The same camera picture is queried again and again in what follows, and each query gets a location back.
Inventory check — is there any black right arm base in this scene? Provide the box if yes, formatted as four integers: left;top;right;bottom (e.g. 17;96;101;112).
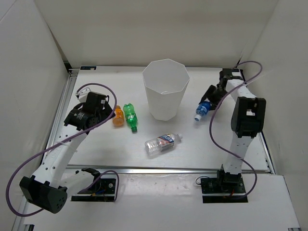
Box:
195;176;248;204

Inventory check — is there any clear bottle red blue label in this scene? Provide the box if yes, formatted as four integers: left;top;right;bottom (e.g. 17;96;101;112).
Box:
144;133;183;159

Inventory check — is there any aluminium table frame rail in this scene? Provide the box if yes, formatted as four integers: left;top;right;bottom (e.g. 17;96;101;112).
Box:
9;61;301;231

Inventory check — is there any blue label Pocari bottle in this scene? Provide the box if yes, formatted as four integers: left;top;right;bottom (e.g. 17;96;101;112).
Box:
194;101;211;121

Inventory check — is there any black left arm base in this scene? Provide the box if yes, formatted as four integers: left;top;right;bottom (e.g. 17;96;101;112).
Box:
71;174;118;202

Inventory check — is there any orange juice bottle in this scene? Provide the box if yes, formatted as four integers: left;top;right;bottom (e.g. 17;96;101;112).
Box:
113;105;125;128

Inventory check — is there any white octagonal plastic bin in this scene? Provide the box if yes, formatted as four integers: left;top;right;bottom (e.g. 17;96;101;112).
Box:
142;59;190;121

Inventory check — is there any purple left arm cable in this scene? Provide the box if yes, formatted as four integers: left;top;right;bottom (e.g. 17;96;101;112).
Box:
5;83;120;217

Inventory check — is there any green plastic soda bottle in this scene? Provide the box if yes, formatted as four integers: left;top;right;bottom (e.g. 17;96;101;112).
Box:
123;103;138;133

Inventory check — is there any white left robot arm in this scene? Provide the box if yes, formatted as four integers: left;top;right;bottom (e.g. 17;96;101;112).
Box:
19;88;115;214

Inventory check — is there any blue left corner label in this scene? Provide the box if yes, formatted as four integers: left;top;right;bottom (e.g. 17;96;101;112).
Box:
80;66;96;70

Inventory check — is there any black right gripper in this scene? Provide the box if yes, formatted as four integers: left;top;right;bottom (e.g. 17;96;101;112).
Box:
200;85;229;111

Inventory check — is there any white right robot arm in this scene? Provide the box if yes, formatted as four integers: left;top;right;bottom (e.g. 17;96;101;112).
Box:
194;68;266;193

